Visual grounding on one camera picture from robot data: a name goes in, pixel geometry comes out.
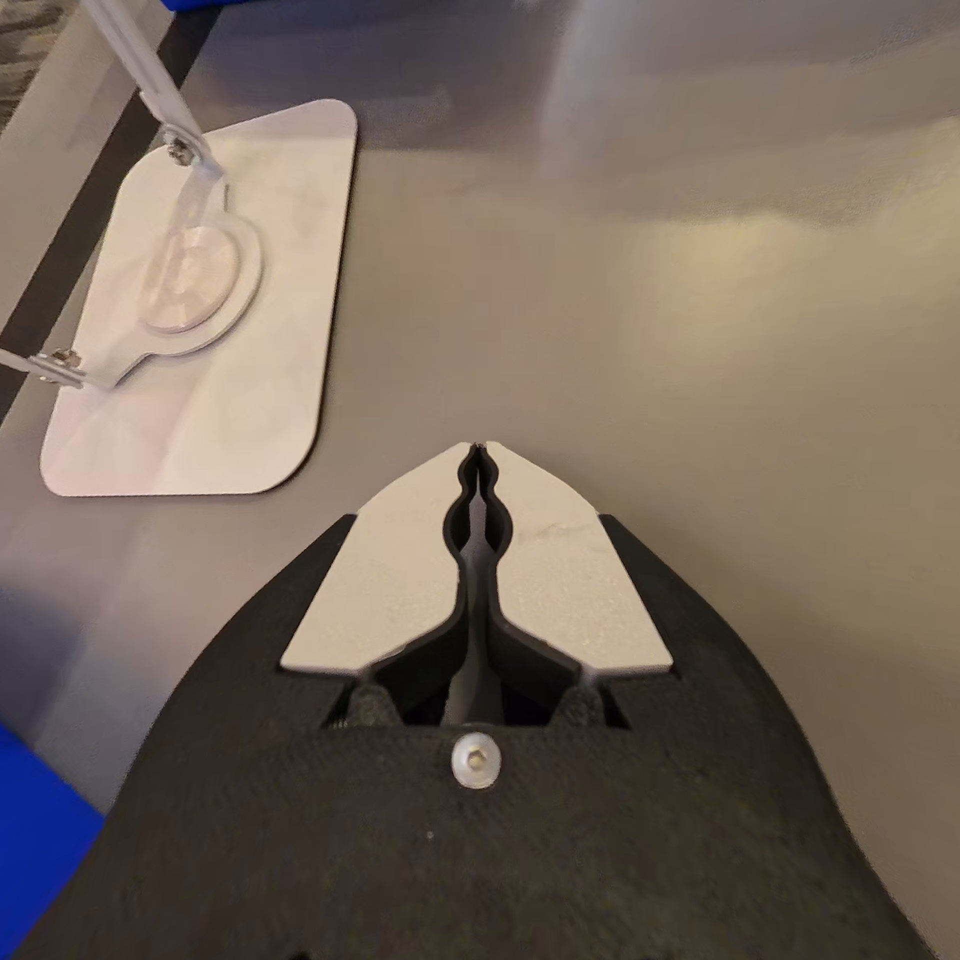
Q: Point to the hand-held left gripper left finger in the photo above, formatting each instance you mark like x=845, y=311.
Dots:
x=375, y=585

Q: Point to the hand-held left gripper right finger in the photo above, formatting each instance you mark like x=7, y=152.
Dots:
x=577, y=592

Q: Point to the blue plastic bin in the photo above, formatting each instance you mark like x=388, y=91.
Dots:
x=195, y=4
x=37, y=862

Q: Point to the grey desk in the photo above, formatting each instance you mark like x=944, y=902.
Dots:
x=675, y=375

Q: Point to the white adjustable document stand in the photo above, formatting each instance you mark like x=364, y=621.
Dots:
x=262, y=375

